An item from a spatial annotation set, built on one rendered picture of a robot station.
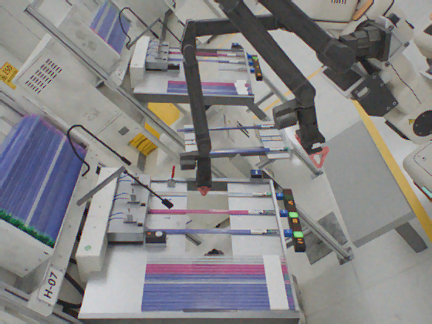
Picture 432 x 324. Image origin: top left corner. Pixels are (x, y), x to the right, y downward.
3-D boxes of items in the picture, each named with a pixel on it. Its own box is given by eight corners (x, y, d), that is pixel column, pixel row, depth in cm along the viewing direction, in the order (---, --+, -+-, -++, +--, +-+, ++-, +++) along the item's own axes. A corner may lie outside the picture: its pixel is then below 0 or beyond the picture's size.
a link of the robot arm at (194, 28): (178, 19, 149) (176, 17, 158) (182, 59, 154) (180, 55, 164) (303, 8, 154) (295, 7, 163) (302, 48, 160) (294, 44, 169)
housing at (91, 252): (123, 191, 196) (119, 167, 187) (103, 281, 157) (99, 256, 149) (104, 191, 196) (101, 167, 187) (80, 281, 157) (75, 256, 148)
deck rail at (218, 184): (269, 189, 200) (271, 178, 197) (270, 191, 199) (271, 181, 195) (114, 187, 197) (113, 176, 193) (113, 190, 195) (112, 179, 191)
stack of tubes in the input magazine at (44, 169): (87, 150, 179) (31, 108, 167) (55, 244, 139) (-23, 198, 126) (68, 166, 184) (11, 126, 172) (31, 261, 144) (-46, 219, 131)
